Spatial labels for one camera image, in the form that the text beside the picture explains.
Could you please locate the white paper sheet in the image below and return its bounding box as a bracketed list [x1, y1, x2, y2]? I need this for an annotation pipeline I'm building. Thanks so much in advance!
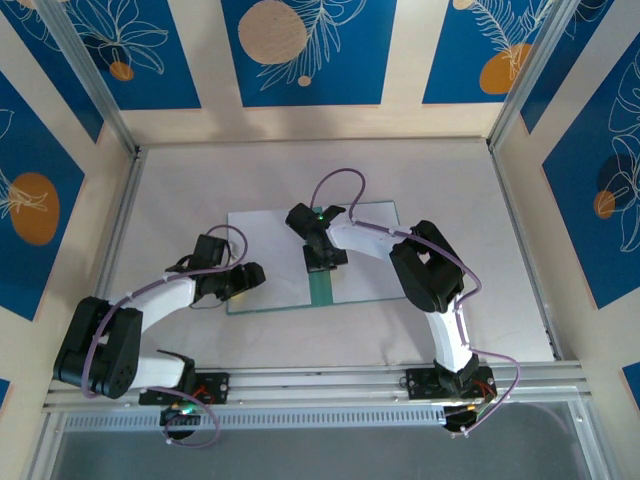
[227, 208, 314, 312]
[327, 202, 405, 304]

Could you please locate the green paper sheet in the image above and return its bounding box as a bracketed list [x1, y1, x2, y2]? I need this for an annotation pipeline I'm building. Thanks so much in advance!
[226, 199, 407, 316]

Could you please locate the small black electronics module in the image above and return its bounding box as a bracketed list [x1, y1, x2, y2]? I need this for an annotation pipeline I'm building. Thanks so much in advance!
[443, 403, 484, 432]
[159, 407, 202, 427]

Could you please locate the grey lower panel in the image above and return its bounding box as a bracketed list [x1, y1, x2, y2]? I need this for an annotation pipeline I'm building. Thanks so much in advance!
[49, 402, 594, 480]

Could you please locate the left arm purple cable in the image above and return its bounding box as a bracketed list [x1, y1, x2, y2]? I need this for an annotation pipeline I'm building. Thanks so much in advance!
[82, 224, 250, 450]

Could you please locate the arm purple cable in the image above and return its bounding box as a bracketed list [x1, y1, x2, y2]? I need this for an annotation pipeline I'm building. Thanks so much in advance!
[82, 224, 250, 450]
[312, 167, 522, 439]

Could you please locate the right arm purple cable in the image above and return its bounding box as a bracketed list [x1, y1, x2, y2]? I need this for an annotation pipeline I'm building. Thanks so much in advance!
[312, 167, 522, 439]

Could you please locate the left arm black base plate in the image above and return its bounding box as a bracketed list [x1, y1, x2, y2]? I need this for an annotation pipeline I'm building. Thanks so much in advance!
[138, 370, 231, 407]

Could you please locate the aluminium side rail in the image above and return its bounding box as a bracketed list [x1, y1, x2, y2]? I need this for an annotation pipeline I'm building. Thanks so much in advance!
[487, 139, 565, 362]
[69, 147, 146, 374]

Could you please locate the aluminium mounting rail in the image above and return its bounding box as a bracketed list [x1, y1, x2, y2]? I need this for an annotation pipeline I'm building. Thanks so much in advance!
[42, 360, 595, 415]

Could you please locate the slotted grey cable duct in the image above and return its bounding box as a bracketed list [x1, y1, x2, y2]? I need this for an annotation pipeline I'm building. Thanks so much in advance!
[62, 403, 449, 432]

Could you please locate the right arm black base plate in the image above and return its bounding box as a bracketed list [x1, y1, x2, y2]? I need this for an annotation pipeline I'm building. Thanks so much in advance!
[404, 366, 497, 402]

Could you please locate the blue floral wall panel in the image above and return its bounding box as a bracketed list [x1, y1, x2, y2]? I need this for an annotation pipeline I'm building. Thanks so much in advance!
[0, 0, 105, 145]
[422, 0, 559, 106]
[62, 0, 203, 112]
[221, 0, 399, 108]
[519, 0, 619, 135]
[0, 69, 87, 322]
[542, 47, 640, 310]

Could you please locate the aluminium frame post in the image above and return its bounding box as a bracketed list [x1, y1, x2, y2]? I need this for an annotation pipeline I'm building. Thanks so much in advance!
[35, 0, 141, 156]
[485, 0, 586, 154]

